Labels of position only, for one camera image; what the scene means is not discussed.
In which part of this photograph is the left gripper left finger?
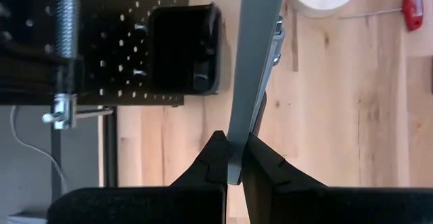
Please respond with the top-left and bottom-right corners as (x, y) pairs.
(47, 131), (228, 224)

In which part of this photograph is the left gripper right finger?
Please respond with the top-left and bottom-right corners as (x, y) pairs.
(242, 132), (433, 224)

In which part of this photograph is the grey hacksaw with black handle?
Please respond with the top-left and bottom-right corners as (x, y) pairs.
(225, 0), (288, 186)

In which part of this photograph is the tall black pegboard bin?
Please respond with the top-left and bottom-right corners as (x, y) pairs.
(147, 2), (223, 97)

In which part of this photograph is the black perforated pegboard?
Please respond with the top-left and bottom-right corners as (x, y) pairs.
(0, 0), (191, 107)

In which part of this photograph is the black aluminium table frame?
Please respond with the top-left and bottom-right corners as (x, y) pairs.
(102, 106), (118, 188)

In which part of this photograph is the grey floor cable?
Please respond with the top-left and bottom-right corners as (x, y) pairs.
(9, 105), (69, 193)

